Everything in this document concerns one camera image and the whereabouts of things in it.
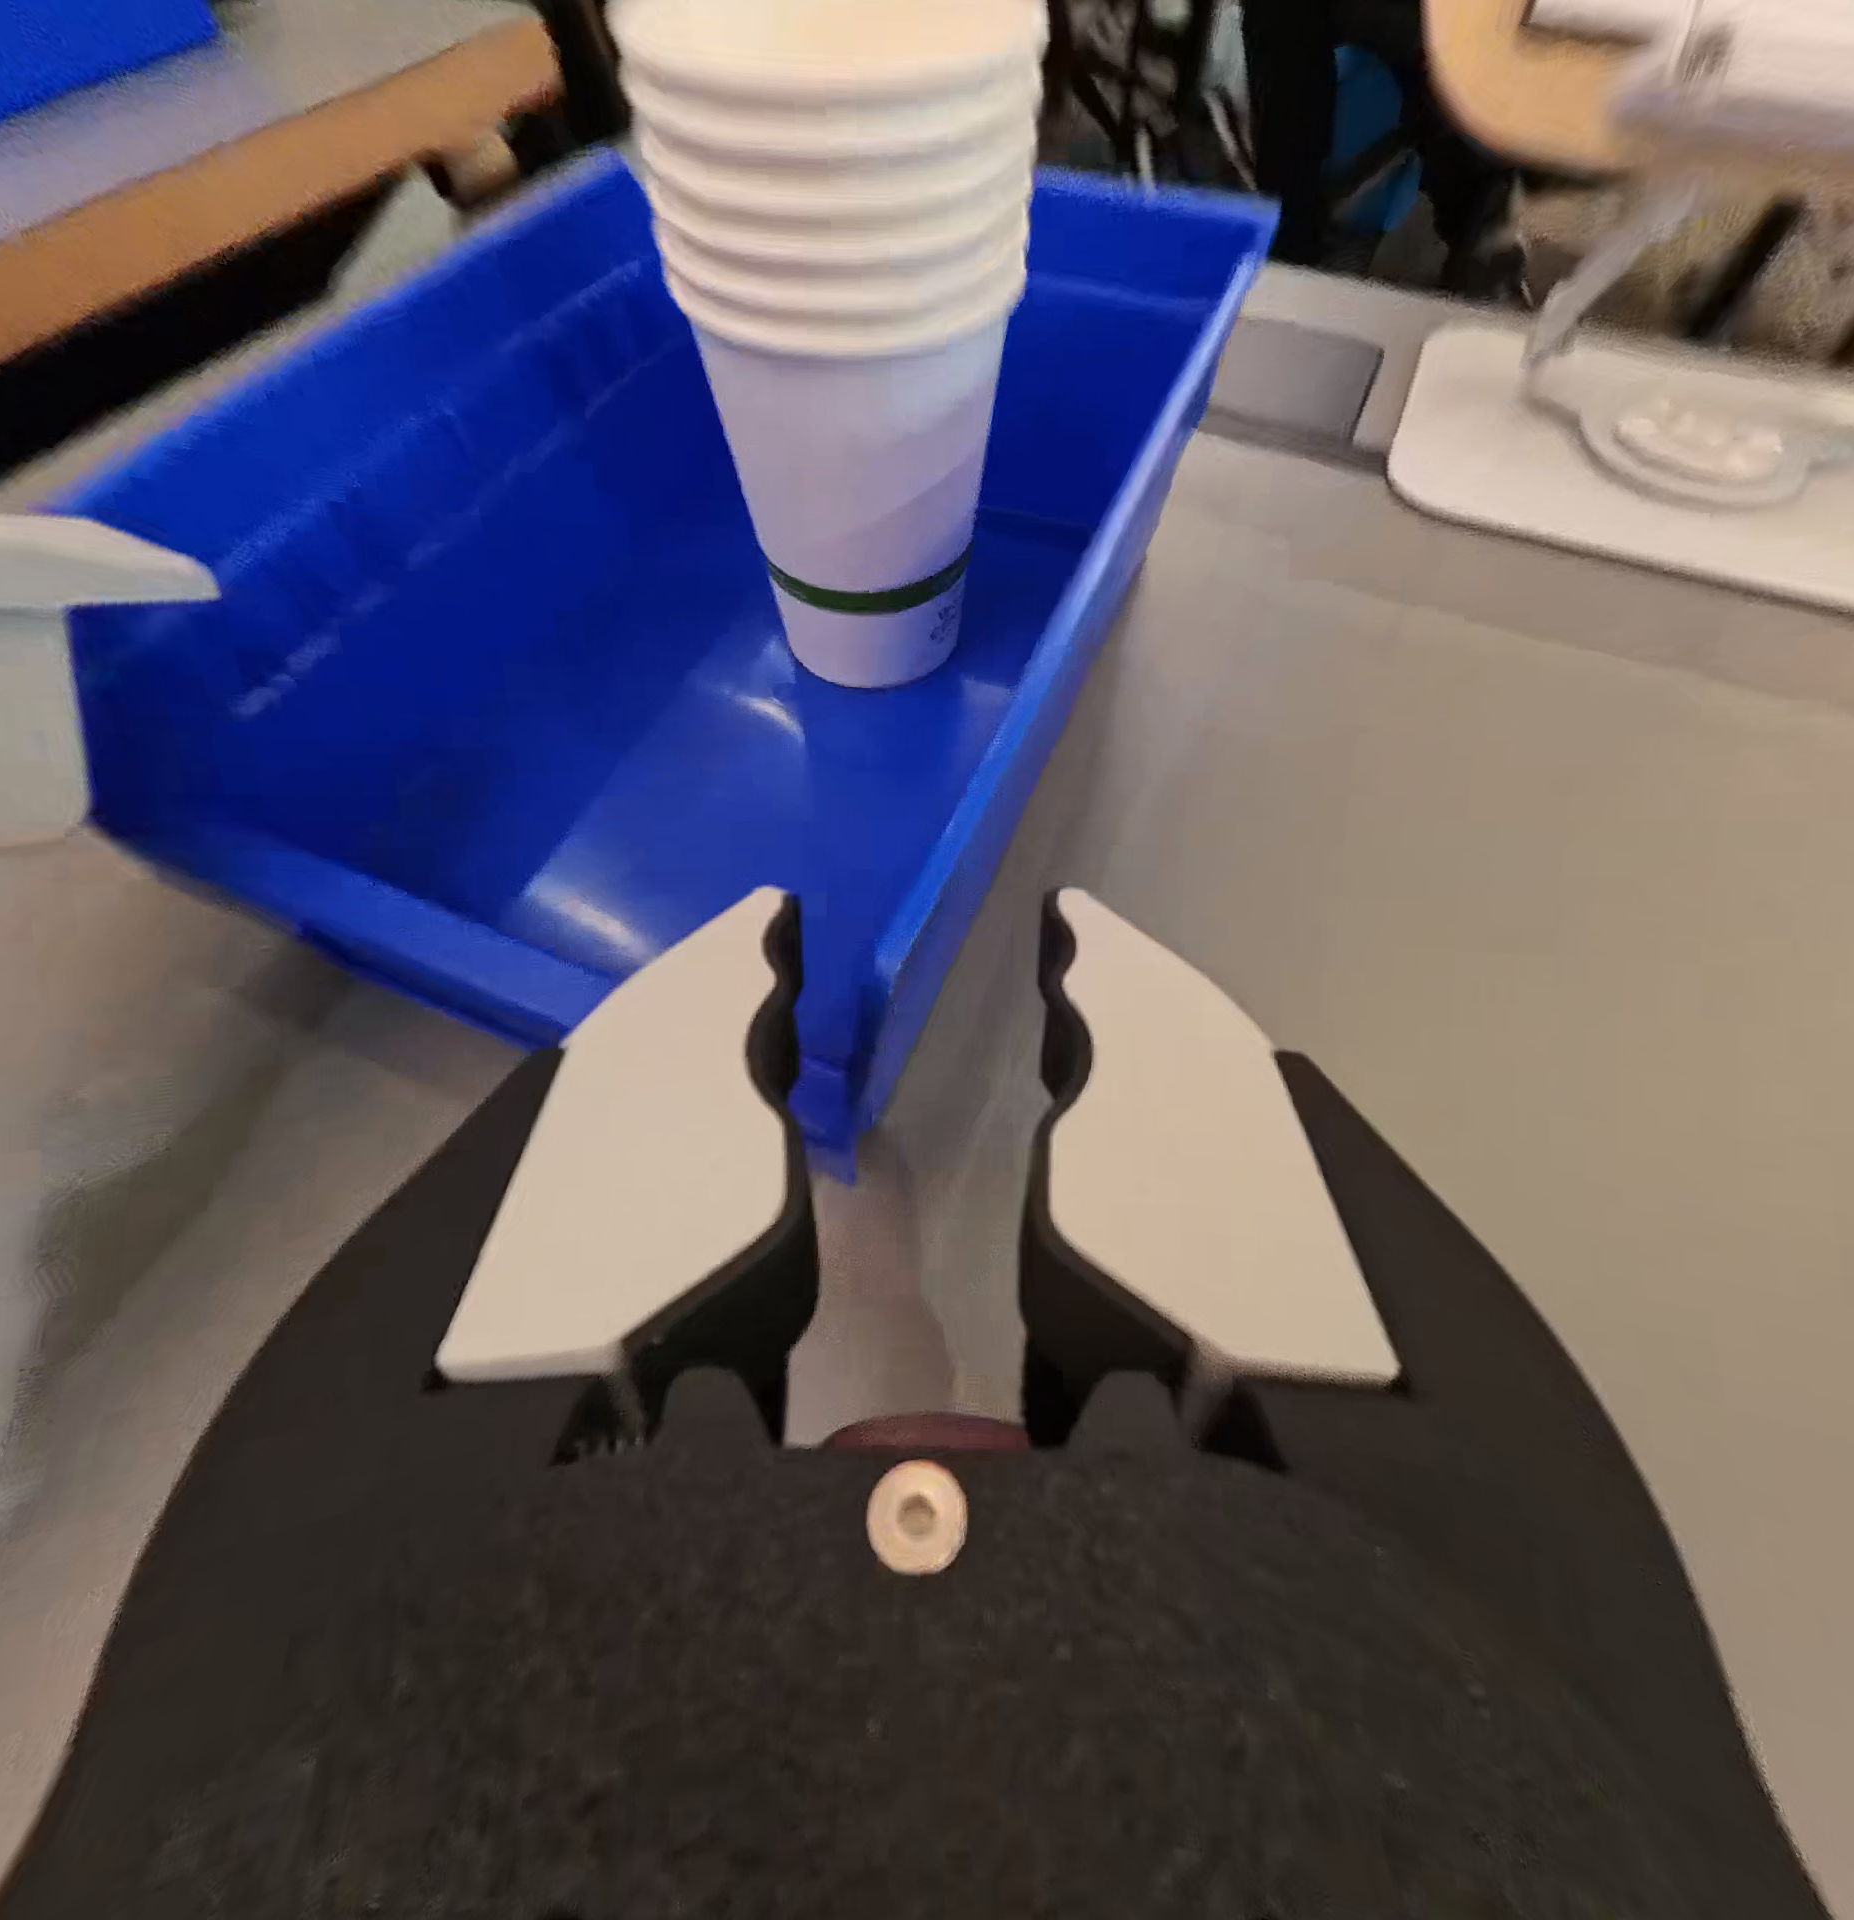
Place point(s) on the white sign stand base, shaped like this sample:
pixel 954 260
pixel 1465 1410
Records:
pixel 1497 451

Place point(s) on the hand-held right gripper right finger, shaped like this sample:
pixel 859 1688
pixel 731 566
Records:
pixel 1197 1201

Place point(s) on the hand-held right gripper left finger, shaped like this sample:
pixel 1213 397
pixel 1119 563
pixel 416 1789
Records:
pixel 640 1201

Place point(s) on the blue plastic bin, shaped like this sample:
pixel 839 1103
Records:
pixel 491 675
pixel 72 55

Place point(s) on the instruction sheet on board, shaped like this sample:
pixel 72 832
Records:
pixel 1511 92

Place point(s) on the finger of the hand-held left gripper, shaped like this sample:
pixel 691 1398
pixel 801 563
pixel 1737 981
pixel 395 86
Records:
pixel 58 565

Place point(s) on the nested stack of paper cups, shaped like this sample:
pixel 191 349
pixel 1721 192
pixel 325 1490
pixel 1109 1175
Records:
pixel 850 422

